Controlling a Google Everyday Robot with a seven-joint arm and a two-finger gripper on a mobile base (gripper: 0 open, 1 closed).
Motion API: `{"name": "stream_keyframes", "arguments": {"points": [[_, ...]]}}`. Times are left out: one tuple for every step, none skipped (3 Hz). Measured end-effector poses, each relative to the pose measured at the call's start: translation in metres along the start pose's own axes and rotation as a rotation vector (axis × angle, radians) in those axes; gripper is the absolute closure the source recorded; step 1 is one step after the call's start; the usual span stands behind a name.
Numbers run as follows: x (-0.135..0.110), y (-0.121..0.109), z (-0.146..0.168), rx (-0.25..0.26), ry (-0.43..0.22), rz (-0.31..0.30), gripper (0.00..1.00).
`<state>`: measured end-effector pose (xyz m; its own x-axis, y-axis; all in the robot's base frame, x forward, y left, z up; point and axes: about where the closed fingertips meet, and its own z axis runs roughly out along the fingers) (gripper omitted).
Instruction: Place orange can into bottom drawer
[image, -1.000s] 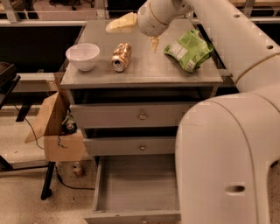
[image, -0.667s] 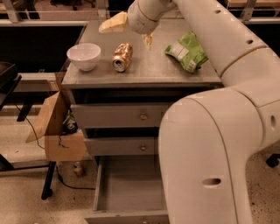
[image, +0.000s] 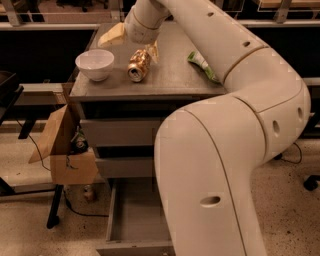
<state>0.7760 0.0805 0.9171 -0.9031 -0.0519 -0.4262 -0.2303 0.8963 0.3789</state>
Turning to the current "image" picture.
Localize black chair caster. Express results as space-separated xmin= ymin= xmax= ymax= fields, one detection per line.
xmin=303 ymin=175 xmax=320 ymax=191

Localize orange soda can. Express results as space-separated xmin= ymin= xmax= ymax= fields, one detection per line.
xmin=127 ymin=49 xmax=151 ymax=82

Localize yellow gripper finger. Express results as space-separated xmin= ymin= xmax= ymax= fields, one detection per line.
xmin=145 ymin=42 xmax=159 ymax=63
xmin=98 ymin=22 xmax=126 ymax=47

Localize small can on floor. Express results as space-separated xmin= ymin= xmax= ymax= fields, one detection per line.
xmin=83 ymin=185 xmax=97 ymax=202

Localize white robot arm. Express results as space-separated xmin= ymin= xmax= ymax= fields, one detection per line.
xmin=122 ymin=0 xmax=311 ymax=256

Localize grey top drawer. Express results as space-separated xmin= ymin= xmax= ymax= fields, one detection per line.
xmin=80 ymin=118 xmax=161 ymax=147

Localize grey middle drawer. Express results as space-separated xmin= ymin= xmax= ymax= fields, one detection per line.
xmin=96 ymin=157 xmax=154 ymax=178

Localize black floor cable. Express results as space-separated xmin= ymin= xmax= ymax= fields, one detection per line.
xmin=273 ymin=142 xmax=303 ymax=165

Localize green snack bag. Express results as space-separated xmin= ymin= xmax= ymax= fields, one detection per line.
xmin=187 ymin=51 xmax=219 ymax=83

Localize grey drawer cabinet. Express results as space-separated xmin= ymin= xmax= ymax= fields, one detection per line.
xmin=70 ymin=22 xmax=225 ymax=180

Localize brown cardboard box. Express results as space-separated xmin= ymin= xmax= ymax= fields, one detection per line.
xmin=28 ymin=83 xmax=100 ymax=186

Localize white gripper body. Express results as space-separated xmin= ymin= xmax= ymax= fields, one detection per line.
xmin=124 ymin=5 xmax=169 ymax=45

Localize black table leg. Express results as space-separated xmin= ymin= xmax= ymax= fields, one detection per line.
xmin=47 ymin=185 xmax=63 ymax=229

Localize grey open bottom drawer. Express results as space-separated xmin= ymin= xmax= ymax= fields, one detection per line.
xmin=96 ymin=177 xmax=175 ymax=256

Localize white ceramic bowl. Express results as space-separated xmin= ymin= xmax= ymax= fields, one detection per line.
xmin=75 ymin=49 xmax=114 ymax=81

